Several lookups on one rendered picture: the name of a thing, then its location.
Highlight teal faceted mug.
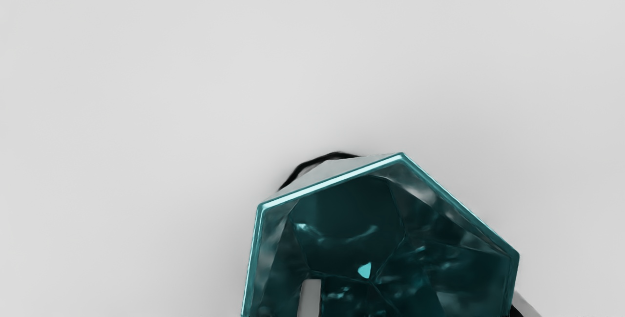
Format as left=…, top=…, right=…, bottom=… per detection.
left=241, top=152, right=521, bottom=317

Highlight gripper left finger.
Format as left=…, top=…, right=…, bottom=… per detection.
left=298, top=279, right=322, bottom=317

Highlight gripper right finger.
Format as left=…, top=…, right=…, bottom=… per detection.
left=509, top=291, right=542, bottom=317

